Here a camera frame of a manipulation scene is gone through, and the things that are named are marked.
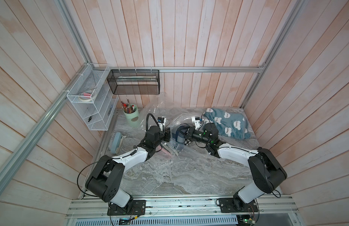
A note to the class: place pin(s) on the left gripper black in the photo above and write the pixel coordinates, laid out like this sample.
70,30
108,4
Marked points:
167,133

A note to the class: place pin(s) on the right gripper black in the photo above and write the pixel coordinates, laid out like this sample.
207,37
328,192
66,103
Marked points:
191,132

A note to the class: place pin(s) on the grey navy cloth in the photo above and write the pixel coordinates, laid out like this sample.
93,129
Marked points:
179,134

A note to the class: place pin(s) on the teal bear print blanket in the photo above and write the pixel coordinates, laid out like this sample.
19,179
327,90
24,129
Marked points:
233,125

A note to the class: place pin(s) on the clear plastic vacuum bag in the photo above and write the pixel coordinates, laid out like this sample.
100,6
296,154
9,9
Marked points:
147,119

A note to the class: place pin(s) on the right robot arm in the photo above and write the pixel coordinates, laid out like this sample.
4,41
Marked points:
267,173

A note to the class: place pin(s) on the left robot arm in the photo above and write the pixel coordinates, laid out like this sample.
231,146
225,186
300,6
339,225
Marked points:
105,179

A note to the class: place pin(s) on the green pen cup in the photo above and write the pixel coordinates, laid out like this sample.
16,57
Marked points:
132,116

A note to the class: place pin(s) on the pens in cup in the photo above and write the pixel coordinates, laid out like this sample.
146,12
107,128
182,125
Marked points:
128,107

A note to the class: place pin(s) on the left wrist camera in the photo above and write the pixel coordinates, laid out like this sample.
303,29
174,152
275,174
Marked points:
162,123

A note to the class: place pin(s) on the black mesh wall basket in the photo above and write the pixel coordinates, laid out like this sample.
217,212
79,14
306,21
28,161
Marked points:
134,81

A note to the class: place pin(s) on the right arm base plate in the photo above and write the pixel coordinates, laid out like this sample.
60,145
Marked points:
236,205

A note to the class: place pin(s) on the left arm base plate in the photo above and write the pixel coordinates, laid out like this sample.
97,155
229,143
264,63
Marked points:
133,207

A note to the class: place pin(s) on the white wire shelf rack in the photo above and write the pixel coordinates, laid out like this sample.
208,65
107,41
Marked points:
92,97

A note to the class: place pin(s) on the aluminium rail base frame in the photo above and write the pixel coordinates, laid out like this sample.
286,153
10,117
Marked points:
185,210

